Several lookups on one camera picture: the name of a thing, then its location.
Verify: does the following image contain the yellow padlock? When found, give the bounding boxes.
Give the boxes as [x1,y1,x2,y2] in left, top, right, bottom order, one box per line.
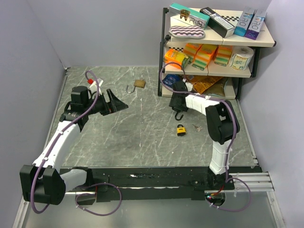
[177,124,186,136]

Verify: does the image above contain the blue toothpaste box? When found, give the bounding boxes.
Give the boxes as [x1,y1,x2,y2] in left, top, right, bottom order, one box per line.
[234,7,256,37]

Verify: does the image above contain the orange carton box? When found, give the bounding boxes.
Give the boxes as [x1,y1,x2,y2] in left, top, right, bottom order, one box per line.
[163,49,190,69]

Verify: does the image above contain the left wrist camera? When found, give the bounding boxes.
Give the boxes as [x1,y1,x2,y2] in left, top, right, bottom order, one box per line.
[87,78,104,93]

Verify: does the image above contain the middle sponge pack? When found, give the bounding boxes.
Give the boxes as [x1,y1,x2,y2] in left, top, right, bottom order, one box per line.
[192,44,218,70]

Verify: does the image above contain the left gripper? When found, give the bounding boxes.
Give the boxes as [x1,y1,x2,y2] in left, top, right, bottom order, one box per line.
[84,88,128,115]

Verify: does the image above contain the aluminium rail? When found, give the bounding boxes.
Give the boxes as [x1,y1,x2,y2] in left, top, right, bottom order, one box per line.
[231,172,275,192]

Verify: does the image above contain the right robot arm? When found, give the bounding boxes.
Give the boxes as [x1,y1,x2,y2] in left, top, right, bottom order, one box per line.
[169,81,239,189]

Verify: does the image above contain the toilet paper roll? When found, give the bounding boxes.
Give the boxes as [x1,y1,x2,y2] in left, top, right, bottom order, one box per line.
[228,46,254,71]

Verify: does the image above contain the left sponge pack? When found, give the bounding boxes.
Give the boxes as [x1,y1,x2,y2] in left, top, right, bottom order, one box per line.
[182,43,202,63]

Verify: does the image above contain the pink striped sleep mask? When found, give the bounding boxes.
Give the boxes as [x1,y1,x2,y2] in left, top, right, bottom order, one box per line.
[169,26,205,39]

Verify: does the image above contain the brass padlock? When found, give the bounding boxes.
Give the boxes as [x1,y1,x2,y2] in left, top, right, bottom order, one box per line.
[125,79,146,94]

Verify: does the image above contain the purple toothpaste box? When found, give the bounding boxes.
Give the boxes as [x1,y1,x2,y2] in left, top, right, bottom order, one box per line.
[245,9,267,40]

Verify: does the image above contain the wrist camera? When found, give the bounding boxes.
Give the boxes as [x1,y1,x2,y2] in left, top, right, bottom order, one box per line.
[183,81,193,92]
[87,78,104,93]

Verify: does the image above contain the black and white box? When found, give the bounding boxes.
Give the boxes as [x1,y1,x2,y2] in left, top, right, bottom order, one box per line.
[200,7,236,38]

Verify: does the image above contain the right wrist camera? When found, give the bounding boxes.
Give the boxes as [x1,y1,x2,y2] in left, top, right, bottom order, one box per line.
[183,81,193,92]

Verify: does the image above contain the brown snack bag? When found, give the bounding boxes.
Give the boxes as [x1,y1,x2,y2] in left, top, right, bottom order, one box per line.
[204,77,228,96]

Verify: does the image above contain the blue snack bag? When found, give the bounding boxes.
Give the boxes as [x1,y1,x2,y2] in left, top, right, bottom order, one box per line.
[163,74,181,88]

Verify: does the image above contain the sponge pack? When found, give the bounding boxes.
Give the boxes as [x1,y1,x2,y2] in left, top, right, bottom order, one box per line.
[214,45,232,67]
[182,43,202,63]
[192,44,218,70]

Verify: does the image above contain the teal toothpaste box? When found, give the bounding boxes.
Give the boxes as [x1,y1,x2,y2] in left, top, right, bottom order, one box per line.
[169,3,210,29]

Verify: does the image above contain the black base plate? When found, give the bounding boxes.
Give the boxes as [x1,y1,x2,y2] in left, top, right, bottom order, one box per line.
[74,167,235,202]

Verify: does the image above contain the right sponge pack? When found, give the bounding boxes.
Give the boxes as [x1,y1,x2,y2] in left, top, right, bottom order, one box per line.
[214,45,232,67]

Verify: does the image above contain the orange snack bag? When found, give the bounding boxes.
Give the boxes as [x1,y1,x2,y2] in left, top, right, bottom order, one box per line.
[186,75,223,94]

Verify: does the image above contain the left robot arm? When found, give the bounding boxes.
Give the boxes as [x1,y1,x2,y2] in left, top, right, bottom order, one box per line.
[19,86,128,205]

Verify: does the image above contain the black and beige shelf rack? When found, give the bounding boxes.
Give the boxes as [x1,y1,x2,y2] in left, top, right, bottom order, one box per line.
[158,8,276,99]

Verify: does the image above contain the black padlock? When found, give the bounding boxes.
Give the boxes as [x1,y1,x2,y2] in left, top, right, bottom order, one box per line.
[172,107,184,121]

